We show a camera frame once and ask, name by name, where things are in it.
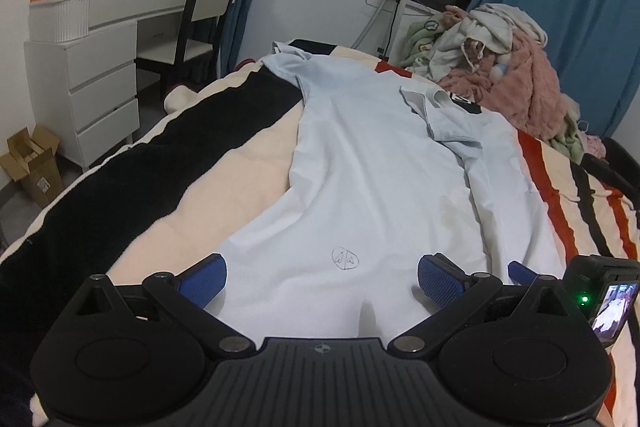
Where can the white grey garment on pile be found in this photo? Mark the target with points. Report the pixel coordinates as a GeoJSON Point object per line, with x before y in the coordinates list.
{"type": "Point", "coordinates": [489, 28]}

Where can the black and white chair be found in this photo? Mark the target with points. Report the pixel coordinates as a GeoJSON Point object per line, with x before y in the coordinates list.
{"type": "Point", "coordinates": [172, 57]}

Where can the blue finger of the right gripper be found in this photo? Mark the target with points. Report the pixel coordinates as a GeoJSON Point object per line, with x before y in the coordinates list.
{"type": "Point", "coordinates": [521, 275]}

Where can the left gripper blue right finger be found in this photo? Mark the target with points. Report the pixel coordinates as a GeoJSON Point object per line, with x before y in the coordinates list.
{"type": "Point", "coordinates": [458, 297]}

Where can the light green garment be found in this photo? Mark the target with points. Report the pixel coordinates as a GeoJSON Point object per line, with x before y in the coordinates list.
{"type": "Point", "coordinates": [421, 36]}

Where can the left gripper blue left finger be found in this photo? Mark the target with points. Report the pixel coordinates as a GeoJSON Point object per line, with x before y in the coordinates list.
{"type": "Point", "coordinates": [184, 297]}

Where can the cardboard box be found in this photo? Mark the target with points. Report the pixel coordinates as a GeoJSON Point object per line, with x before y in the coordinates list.
{"type": "Point", "coordinates": [31, 162]}

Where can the striped red black cream blanket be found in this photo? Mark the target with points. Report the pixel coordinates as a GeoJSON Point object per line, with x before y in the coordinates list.
{"type": "Point", "coordinates": [208, 170]}

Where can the small pink garment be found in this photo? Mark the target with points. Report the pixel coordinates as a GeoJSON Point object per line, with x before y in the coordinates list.
{"type": "Point", "coordinates": [593, 145]}

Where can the white dressing table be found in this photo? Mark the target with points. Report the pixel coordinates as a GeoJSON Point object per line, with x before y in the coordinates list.
{"type": "Point", "coordinates": [79, 58]}

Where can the pink fluffy blanket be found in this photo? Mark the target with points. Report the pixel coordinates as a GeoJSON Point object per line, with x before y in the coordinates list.
{"type": "Point", "coordinates": [522, 86]}

